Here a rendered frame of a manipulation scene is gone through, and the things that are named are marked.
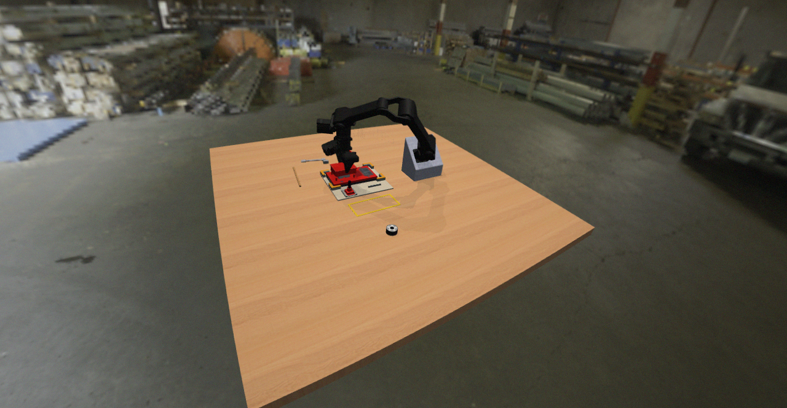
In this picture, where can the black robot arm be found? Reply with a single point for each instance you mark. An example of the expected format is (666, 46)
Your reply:
(343, 118)

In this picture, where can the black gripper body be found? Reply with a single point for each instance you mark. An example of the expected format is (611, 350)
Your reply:
(347, 157)

